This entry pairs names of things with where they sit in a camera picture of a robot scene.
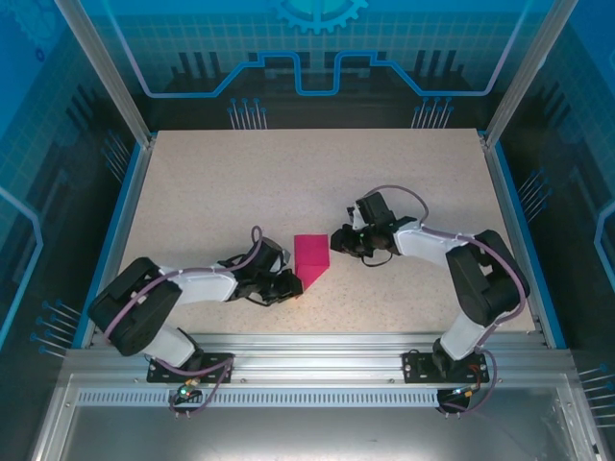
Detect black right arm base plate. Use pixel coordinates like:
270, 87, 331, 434
402, 349, 491, 384

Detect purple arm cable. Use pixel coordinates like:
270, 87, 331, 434
103, 225, 268, 419
359, 184, 528, 417

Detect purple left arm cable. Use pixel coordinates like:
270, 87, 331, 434
103, 225, 268, 419

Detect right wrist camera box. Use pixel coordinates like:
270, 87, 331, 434
345, 204, 370, 232

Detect small lit connector board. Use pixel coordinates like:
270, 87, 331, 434
175, 376, 212, 400
449, 381, 484, 400

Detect slotted grey cable duct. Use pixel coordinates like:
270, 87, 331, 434
75, 389, 448, 407

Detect shiny metal sheet tray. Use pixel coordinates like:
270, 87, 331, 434
28, 373, 604, 461

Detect slanted aluminium frame post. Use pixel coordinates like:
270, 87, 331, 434
54, 0, 159, 148
481, 0, 581, 149

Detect aluminium table side rail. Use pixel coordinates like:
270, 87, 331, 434
480, 136, 568, 350
79, 136, 158, 350

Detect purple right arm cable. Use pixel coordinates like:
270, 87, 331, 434
359, 184, 528, 417

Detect wide aluminium mounting rail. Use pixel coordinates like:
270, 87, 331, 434
64, 330, 578, 388

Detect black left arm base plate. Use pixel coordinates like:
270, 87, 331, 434
146, 352, 235, 384

